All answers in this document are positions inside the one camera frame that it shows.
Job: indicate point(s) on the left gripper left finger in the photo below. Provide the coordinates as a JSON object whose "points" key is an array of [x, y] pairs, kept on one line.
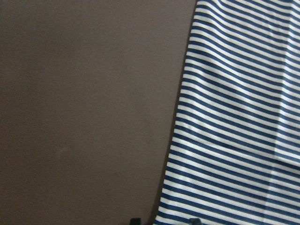
{"points": [[135, 221]]}

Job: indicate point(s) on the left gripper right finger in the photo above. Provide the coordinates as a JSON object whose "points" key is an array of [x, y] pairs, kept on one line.
{"points": [[194, 221]]}

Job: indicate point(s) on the blue white striped polo shirt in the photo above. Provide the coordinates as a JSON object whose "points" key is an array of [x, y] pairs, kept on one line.
{"points": [[234, 158]]}

